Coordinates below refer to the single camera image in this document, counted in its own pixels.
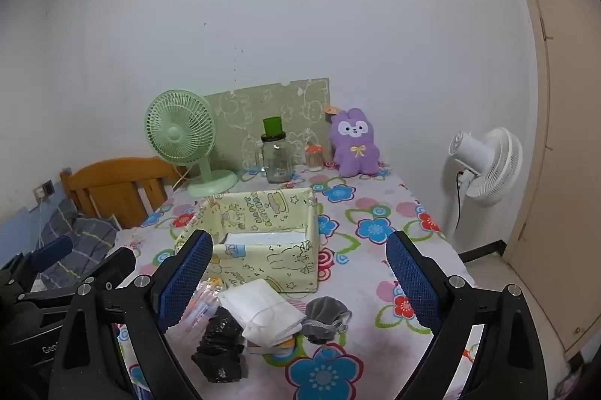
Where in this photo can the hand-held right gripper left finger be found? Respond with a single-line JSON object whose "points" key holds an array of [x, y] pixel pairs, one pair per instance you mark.
{"points": [[185, 278]]}

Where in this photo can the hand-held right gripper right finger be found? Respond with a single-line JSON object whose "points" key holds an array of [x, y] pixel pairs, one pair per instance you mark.
{"points": [[413, 282]]}

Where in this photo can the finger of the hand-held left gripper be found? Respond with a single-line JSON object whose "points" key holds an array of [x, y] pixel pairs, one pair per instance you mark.
{"points": [[112, 266], [52, 252]]}

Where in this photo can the pink tissue packet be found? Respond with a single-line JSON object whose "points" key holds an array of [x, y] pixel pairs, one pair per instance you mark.
{"points": [[202, 311]]}

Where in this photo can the black plastic bag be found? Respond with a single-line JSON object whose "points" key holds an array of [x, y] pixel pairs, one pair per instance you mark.
{"points": [[220, 348]]}

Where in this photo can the white tissue pack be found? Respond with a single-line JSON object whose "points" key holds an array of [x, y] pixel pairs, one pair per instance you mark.
{"points": [[263, 311]]}

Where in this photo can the yellow cartoon print box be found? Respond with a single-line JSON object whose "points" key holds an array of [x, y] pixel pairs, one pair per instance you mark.
{"points": [[281, 259]]}

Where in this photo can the grey plaid blanket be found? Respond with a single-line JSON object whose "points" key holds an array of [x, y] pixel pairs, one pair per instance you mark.
{"points": [[80, 240]]}

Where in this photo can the floral tablecloth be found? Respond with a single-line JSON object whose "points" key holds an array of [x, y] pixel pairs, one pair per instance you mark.
{"points": [[366, 249]]}

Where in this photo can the wooden headboard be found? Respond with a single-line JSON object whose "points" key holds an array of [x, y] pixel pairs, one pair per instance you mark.
{"points": [[112, 184]]}

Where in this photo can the white standing fan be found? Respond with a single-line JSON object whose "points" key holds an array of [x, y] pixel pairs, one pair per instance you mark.
{"points": [[493, 167]]}

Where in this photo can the green desk fan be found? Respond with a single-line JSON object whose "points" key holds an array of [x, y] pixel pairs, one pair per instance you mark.
{"points": [[176, 132]]}

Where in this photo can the purple plush bunny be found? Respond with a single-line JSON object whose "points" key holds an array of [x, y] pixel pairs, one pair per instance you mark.
{"points": [[354, 146]]}

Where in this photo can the glass jar with green lid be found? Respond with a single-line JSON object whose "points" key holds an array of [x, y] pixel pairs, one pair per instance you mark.
{"points": [[277, 160]]}

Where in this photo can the small jar with orange lid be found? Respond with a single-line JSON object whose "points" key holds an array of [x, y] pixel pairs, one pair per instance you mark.
{"points": [[314, 158]]}

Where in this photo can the green printed board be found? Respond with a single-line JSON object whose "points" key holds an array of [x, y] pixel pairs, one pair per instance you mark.
{"points": [[291, 109]]}

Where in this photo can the beige door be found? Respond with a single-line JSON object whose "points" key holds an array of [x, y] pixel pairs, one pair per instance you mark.
{"points": [[573, 146]]}

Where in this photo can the wall socket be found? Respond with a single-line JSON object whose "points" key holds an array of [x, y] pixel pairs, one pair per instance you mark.
{"points": [[44, 188]]}

